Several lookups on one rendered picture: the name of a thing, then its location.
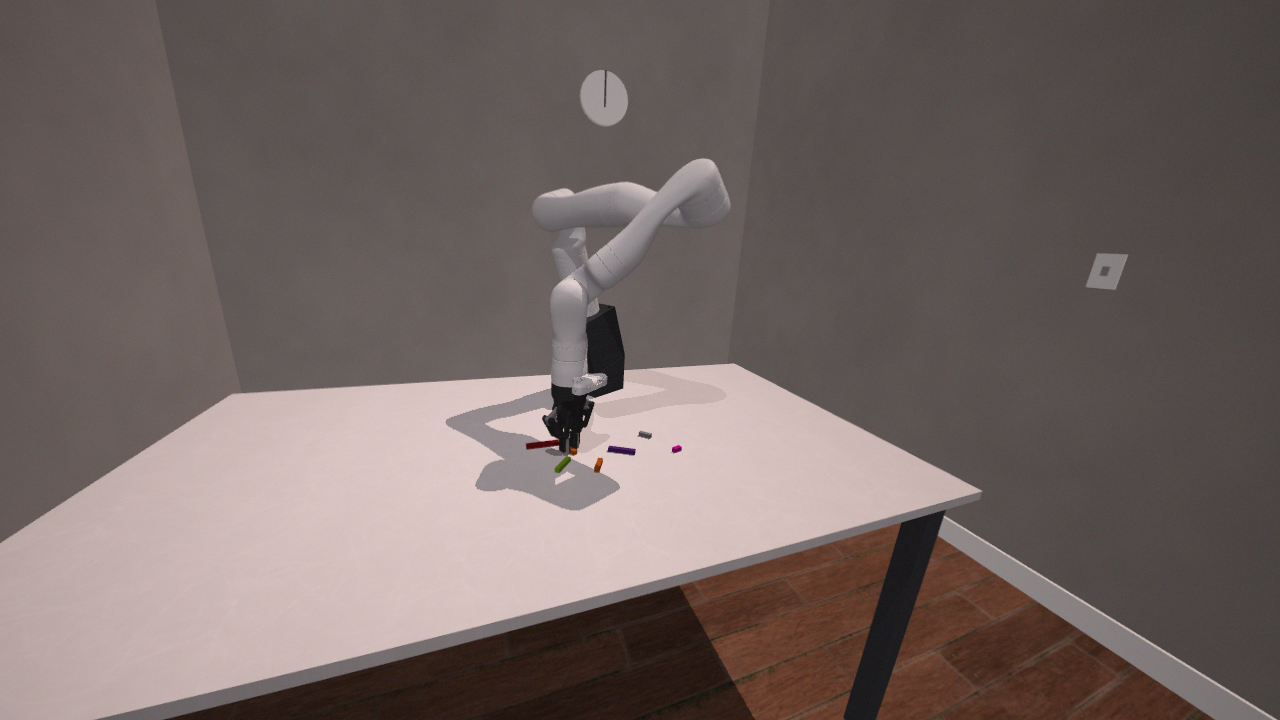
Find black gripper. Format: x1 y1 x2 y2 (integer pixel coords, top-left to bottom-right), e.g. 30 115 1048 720
541 382 594 454

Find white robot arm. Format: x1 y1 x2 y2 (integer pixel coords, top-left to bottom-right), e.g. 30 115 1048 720
532 159 730 395

